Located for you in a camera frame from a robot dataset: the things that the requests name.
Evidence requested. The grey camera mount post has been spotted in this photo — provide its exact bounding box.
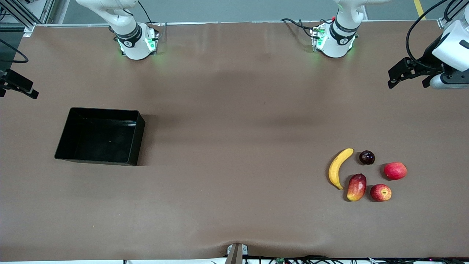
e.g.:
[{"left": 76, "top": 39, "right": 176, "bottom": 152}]
[{"left": 226, "top": 243, "right": 249, "bottom": 264}]

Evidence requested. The black cable at arm base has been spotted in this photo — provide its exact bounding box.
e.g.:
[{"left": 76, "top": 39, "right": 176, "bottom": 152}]
[
  {"left": 137, "top": 0, "right": 154, "bottom": 24},
  {"left": 281, "top": 18, "right": 316, "bottom": 38}
]

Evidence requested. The plain red round fruit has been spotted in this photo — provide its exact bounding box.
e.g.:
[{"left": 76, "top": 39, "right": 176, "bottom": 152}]
[{"left": 384, "top": 162, "right": 407, "bottom": 181}]

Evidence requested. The aluminium frame with black struts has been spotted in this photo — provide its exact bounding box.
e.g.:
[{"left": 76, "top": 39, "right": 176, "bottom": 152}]
[{"left": 0, "top": 0, "right": 55, "bottom": 37}]

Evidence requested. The black rectangular plastic box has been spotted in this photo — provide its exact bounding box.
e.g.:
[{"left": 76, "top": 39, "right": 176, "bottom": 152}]
[{"left": 54, "top": 107, "right": 146, "bottom": 166}]

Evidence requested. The dark purple plum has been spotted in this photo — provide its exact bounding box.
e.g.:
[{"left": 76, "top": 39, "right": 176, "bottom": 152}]
[{"left": 359, "top": 150, "right": 376, "bottom": 165}]

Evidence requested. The yellow banana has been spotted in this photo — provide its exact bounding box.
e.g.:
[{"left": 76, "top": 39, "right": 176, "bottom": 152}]
[{"left": 328, "top": 148, "right": 354, "bottom": 190}]

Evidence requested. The red yellow speckled apple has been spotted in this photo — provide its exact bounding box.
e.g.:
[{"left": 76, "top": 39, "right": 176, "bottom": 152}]
[{"left": 370, "top": 184, "right": 392, "bottom": 202}]

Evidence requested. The red yellow mango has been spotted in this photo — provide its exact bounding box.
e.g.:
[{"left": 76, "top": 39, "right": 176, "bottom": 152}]
[{"left": 347, "top": 173, "right": 367, "bottom": 202}]

